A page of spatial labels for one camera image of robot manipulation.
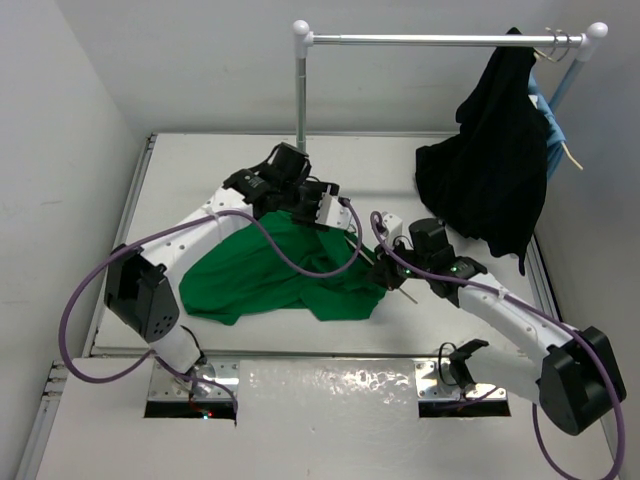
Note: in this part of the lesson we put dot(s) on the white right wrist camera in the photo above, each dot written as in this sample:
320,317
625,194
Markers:
391,228

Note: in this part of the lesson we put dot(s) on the silver clothes rack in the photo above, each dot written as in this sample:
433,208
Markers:
585,44

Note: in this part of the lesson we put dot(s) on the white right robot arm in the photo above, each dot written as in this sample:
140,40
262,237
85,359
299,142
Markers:
571,374

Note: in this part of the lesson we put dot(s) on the black hanging t-shirt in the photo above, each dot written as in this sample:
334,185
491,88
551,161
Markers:
489,181

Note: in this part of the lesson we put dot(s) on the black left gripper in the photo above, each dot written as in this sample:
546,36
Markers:
310,217

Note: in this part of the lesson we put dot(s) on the green t-shirt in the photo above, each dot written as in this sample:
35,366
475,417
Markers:
243,275

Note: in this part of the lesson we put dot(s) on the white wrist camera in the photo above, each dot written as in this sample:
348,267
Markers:
391,228
332,212

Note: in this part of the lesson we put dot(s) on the light blue hanging shirt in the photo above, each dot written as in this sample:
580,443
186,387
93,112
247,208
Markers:
555,138

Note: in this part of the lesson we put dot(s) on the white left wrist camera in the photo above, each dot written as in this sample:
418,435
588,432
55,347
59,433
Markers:
332,212

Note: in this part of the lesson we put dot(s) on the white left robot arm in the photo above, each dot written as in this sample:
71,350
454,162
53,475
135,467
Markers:
141,285

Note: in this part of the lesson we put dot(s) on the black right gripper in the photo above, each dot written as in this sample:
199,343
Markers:
382,271

